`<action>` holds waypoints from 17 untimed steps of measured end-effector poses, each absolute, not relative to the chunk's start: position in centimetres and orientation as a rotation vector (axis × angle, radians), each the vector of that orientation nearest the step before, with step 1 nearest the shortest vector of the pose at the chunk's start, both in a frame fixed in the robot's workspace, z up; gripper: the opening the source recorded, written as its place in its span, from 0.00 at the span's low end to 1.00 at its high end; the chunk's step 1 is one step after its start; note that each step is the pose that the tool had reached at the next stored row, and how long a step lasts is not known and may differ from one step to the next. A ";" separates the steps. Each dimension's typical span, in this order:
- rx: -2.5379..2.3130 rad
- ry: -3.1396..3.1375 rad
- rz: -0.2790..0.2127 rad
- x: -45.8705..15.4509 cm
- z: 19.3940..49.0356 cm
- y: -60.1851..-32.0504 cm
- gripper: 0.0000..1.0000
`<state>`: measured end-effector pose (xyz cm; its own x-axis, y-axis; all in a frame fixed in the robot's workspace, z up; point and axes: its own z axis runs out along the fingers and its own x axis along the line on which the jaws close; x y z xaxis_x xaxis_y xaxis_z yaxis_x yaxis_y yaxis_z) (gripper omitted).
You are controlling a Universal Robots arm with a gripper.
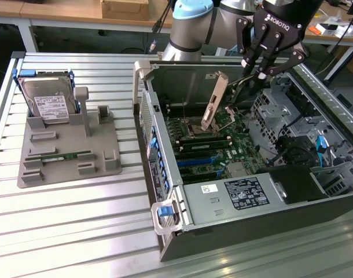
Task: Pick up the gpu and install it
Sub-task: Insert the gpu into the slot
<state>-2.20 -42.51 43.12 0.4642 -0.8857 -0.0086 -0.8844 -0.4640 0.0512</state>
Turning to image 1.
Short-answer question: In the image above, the metal expansion slot bracket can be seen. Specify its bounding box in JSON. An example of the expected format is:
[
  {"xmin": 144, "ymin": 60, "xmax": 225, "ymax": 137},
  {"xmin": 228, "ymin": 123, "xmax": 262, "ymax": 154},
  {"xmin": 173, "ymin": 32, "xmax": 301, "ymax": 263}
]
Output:
[{"xmin": 200, "ymin": 70, "xmax": 266, "ymax": 131}]

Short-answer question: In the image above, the cardboard box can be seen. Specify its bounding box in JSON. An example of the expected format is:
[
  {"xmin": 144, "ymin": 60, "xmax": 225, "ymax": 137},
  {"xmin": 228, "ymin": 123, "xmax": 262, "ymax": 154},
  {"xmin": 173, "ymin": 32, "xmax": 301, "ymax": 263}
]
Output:
[{"xmin": 100, "ymin": 0, "xmax": 150, "ymax": 21}]

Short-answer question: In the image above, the green RAM stick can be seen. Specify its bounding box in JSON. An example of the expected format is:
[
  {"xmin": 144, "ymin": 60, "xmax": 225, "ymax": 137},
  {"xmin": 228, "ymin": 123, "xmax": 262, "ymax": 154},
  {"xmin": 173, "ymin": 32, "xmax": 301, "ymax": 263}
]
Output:
[{"xmin": 25, "ymin": 152, "xmax": 92, "ymax": 161}]

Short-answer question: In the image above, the metal disk bay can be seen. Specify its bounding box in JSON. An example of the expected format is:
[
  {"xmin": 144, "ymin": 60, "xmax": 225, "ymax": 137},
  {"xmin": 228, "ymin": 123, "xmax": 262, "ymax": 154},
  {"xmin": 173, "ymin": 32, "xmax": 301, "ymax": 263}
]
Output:
[
  {"xmin": 250, "ymin": 86, "xmax": 309, "ymax": 151},
  {"xmin": 309, "ymin": 160, "xmax": 353, "ymax": 197}
]

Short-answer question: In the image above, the hard disk in blue caddy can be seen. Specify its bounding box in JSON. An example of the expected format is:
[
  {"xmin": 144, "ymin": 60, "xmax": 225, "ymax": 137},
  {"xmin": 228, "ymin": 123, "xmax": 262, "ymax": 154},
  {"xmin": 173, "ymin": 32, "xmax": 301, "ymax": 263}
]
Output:
[{"xmin": 13, "ymin": 69, "xmax": 76, "ymax": 125}]

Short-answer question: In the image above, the open Dell PC case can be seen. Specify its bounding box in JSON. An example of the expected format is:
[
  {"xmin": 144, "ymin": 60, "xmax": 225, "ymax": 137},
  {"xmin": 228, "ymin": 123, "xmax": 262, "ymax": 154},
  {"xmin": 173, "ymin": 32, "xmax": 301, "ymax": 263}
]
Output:
[{"xmin": 133, "ymin": 59, "xmax": 353, "ymax": 263}]

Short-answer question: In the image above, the orange and white box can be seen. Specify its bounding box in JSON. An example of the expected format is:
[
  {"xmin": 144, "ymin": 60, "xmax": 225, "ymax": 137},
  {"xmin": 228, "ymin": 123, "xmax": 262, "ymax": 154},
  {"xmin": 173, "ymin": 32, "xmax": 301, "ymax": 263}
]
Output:
[{"xmin": 309, "ymin": 23, "xmax": 339, "ymax": 37}]

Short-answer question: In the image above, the blue wire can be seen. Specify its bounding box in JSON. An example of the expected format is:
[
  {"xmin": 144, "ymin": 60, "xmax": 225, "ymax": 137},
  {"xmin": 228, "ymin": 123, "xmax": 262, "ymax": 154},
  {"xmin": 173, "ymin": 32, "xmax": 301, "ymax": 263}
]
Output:
[{"xmin": 315, "ymin": 134, "xmax": 330, "ymax": 169}]

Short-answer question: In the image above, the black RAM stick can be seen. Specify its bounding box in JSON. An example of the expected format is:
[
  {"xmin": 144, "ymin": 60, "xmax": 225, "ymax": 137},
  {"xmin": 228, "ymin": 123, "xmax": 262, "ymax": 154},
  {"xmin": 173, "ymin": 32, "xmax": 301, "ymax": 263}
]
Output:
[{"xmin": 178, "ymin": 138, "xmax": 234, "ymax": 153}]

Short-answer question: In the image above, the blue handle latch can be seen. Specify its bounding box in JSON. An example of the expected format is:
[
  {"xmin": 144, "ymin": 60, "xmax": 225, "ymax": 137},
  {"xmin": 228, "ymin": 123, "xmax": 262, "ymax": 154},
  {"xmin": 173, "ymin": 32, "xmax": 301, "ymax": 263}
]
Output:
[{"xmin": 156, "ymin": 204, "xmax": 174, "ymax": 218}]

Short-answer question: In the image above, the grey power supply with label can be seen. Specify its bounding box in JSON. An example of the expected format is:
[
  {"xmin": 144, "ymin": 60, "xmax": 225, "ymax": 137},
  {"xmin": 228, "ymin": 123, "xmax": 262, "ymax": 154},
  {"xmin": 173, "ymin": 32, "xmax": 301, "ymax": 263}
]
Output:
[{"xmin": 182, "ymin": 173, "xmax": 287, "ymax": 226}]

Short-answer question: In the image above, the green motherboard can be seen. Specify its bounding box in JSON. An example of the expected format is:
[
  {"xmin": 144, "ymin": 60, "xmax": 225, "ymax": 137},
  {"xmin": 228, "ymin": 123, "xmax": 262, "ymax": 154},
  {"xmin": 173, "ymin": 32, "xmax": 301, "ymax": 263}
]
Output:
[{"xmin": 164, "ymin": 105, "xmax": 267, "ymax": 186}]

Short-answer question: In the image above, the metal socket cover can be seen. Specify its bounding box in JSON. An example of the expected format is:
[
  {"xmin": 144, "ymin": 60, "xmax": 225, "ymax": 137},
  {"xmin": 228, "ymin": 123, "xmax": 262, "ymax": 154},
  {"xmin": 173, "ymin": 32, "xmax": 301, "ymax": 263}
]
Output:
[{"xmin": 214, "ymin": 106, "xmax": 241, "ymax": 130}]

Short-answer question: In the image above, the grey plastic parts rack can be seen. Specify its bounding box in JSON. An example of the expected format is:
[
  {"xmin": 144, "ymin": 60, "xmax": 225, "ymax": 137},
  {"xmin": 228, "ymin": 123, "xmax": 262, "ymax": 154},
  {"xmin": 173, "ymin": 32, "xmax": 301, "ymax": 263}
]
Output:
[{"xmin": 16, "ymin": 86, "xmax": 123, "ymax": 189}]

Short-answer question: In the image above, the black wire bundle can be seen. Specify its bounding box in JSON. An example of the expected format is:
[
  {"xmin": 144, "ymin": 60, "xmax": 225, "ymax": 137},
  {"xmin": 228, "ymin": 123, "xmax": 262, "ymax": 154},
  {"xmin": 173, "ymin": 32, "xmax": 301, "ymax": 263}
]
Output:
[{"xmin": 276, "ymin": 134, "xmax": 318, "ymax": 169}]

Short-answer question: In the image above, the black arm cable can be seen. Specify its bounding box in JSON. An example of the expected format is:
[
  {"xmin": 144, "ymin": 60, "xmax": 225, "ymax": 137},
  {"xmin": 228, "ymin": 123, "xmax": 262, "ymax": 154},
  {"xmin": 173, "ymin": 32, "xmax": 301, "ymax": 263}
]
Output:
[{"xmin": 151, "ymin": 0, "xmax": 173, "ymax": 33}]

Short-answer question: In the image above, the silver chipset heatsink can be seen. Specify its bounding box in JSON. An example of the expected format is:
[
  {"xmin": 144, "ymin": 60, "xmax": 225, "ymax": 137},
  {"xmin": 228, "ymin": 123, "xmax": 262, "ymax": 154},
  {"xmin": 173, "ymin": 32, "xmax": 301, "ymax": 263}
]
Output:
[{"xmin": 227, "ymin": 162, "xmax": 252, "ymax": 178}]

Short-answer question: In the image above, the blue expansion slot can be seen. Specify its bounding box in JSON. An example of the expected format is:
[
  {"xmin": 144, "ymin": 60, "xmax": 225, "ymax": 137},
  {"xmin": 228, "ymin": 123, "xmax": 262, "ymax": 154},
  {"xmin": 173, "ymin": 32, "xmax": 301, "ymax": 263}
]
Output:
[{"xmin": 176, "ymin": 156, "xmax": 215, "ymax": 169}]

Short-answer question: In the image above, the CPU socket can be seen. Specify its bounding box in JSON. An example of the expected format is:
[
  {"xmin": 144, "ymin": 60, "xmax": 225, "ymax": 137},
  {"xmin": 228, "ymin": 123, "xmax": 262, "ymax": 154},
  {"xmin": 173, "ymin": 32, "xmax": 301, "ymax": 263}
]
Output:
[{"xmin": 185, "ymin": 115, "xmax": 220, "ymax": 138}]

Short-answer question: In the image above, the grey computer case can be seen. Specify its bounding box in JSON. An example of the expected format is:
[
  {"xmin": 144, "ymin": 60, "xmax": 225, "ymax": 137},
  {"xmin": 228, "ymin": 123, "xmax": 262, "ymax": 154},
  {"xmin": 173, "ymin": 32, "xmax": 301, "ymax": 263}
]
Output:
[{"xmin": 331, "ymin": 86, "xmax": 353, "ymax": 116}]

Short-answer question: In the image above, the wooden desk white frame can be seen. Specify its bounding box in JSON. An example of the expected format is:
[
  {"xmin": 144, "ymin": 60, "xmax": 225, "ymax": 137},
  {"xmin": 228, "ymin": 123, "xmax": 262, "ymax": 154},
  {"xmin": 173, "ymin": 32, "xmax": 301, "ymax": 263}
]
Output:
[
  {"xmin": 302, "ymin": 0, "xmax": 353, "ymax": 82},
  {"xmin": 0, "ymin": 0, "xmax": 174, "ymax": 53}
]

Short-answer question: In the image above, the black plastic shroud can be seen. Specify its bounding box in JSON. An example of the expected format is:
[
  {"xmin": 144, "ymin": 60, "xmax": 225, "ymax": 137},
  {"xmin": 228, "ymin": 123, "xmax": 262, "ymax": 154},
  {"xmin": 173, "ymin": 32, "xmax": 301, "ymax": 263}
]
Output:
[{"xmin": 256, "ymin": 166, "xmax": 330, "ymax": 206}]

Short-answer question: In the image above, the white paper box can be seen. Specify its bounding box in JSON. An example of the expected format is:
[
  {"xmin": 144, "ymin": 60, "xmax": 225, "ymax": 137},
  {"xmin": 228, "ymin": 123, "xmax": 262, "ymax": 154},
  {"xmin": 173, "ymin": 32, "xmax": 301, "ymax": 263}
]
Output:
[{"xmin": 334, "ymin": 25, "xmax": 353, "ymax": 38}]

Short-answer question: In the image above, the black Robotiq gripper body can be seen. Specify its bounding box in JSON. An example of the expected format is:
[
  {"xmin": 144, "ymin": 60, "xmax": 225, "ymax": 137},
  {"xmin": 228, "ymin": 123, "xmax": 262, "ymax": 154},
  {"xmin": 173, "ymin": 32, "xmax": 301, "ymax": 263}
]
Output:
[{"xmin": 252, "ymin": 0, "xmax": 325, "ymax": 53}]

